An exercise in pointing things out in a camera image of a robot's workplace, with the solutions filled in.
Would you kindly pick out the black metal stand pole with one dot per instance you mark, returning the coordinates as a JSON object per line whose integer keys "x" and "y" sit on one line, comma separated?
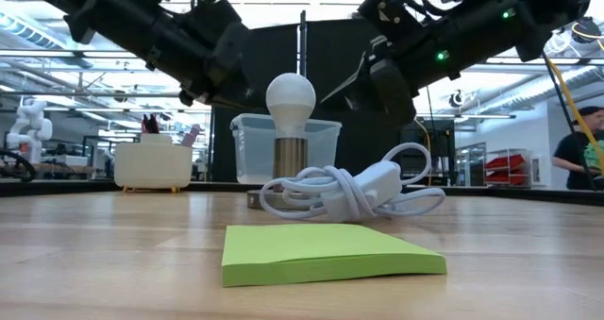
{"x": 302, "y": 41}

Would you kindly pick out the shelf with red bins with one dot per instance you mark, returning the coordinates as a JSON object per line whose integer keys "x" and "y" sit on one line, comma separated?
{"x": 507, "y": 169}

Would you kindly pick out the person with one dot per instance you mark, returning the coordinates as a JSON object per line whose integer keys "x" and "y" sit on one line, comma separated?
{"x": 578, "y": 155}

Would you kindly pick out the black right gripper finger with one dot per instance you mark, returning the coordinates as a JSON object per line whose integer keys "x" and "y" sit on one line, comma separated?
{"x": 351, "y": 96}

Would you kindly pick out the black aluminium table frame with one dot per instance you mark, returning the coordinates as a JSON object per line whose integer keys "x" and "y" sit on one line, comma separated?
{"x": 71, "y": 188}

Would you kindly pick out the brass lamp socket base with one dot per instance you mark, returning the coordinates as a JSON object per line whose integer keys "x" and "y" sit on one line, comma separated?
{"x": 290, "y": 157}

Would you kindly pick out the white round desk organizer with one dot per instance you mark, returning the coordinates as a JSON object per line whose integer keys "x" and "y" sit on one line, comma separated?
{"x": 153, "y": 166}

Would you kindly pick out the pink purple tool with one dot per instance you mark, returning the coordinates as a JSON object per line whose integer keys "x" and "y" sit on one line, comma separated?
{"x": 190, "y": 136}

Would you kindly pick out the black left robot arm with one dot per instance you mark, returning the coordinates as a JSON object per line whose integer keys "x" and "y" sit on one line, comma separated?
{"x": 118, "y": 22}

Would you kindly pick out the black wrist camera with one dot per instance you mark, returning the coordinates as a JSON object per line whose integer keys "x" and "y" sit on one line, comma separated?
{"x": 214, "y": 18}
{"x": 384, "y": 11}

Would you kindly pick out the green sticky note pad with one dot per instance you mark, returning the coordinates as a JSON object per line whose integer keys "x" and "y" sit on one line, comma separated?
{"x": 321, "y": 254}

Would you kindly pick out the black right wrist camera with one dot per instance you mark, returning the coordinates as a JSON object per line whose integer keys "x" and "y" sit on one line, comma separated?
{"x": 384, "y": 11}

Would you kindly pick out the clear plastic storage bin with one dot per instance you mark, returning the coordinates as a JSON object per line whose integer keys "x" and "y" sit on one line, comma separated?
{"x": 250, "y": 145}

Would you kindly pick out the white lightbulb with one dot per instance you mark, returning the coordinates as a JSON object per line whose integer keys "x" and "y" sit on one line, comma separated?
{"x": 290, "y": 98}

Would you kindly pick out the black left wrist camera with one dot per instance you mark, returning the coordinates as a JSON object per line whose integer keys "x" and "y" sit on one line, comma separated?
{"x": 214, "y": 18}

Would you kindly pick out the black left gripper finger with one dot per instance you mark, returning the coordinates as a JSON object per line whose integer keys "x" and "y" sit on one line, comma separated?
{"x": 245, "y": 96}

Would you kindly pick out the black equipment cart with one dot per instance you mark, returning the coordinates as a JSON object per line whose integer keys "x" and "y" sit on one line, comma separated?
{"x": 443, "y": 145}

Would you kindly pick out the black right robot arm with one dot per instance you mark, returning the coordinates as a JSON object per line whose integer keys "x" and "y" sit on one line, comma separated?
{"x": 495, "y": 22}

